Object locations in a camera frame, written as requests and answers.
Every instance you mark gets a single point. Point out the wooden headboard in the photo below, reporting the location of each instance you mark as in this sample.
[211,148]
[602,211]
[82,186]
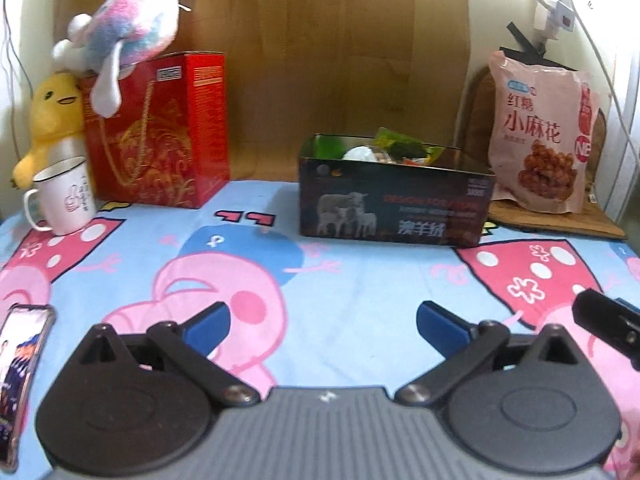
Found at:
[300,50]

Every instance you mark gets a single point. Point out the pastel plush toy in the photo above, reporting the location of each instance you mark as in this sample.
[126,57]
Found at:
[130,20]

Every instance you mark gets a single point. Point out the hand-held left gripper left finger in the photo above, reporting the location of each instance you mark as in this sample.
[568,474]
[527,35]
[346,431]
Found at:
[210,325]

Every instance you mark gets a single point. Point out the green snack packet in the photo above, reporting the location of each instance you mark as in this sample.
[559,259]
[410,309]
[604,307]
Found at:
[400,142]

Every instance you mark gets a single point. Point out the red gift box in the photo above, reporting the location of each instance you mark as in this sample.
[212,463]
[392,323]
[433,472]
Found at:
[165,135]

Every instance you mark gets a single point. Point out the yellow duck plush toy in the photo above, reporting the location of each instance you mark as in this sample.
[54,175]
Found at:
[52,110]

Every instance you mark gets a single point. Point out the smartphone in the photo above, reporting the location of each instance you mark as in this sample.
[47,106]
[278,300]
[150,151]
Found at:
[22,380]

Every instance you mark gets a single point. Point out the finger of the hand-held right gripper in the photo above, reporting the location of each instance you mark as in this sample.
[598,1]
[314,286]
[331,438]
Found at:
[605,320]

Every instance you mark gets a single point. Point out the black tape piece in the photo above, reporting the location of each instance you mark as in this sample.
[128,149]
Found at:
[530,45]

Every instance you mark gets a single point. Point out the white round snack packet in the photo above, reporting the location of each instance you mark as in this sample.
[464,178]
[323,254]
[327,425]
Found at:
[359,154]

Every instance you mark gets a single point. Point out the pink snack bag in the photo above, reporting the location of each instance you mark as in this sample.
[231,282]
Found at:
[540,125]

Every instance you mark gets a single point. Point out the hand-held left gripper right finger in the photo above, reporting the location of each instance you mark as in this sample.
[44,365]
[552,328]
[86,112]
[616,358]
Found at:
[440,325]

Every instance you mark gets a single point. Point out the dark metal tin box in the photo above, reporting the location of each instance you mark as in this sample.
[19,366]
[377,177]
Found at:
[395,200]

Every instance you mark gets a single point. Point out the white enamel mug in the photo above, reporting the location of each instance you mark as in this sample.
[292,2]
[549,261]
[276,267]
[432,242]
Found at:
[67,195]

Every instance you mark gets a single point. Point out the printed blanket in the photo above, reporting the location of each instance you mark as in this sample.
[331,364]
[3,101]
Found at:
[350,270]

